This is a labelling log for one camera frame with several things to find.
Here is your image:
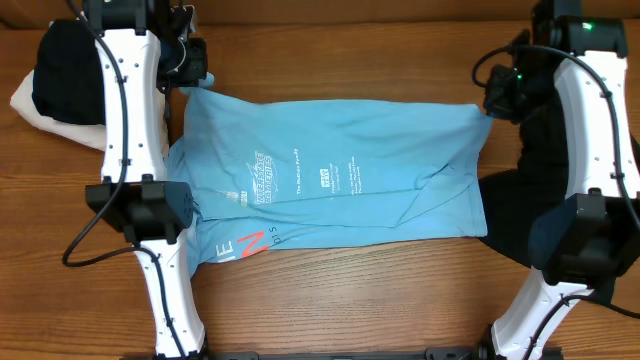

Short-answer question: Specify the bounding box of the light blue printed t-shirt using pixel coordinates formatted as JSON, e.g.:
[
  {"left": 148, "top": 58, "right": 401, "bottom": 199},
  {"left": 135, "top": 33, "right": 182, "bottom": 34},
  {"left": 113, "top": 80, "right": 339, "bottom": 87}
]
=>
[{"left": 166, "top": 87, "right": 493, "bottom": 272}]

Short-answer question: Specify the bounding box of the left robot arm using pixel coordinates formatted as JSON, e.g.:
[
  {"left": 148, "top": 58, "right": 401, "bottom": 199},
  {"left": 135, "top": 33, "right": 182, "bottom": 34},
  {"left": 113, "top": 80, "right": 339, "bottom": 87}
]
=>
[{"left": 80, "top": 0, "right": 210, "bottom": 359}]

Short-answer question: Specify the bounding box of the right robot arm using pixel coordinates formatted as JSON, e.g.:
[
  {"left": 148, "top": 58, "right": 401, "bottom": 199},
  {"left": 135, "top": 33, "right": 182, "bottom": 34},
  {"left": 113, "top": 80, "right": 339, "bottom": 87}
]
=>
[{"left": 473, "top": 1, "right": 639, "bottom": 359}]

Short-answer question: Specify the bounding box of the black garment on right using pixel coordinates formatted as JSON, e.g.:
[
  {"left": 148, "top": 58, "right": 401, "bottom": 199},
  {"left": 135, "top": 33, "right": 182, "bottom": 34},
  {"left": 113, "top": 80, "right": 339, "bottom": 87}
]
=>
[{"left": 479, "top": 91, "right": 569, "bottom": 269}]

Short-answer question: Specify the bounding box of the folded beige garment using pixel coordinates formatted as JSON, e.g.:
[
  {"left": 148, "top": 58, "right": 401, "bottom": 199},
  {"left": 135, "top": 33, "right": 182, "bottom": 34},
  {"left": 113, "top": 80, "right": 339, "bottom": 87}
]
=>
[{"left": 10, "top": 69, "right": 107, "bottom": 151}]

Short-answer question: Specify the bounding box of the folded black garment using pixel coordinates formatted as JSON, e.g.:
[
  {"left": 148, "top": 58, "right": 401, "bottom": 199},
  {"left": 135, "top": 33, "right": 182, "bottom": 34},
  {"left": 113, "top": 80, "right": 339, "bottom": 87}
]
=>
[{"left": 32, "top": 19, "right": 105, "bottom": 125}]

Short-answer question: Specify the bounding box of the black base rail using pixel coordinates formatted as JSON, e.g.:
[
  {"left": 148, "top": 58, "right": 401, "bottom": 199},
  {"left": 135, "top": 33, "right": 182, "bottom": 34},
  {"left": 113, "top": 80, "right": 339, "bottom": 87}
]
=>
[{"left": 191, "top": 347, "right": 474, "bottom": 360}]

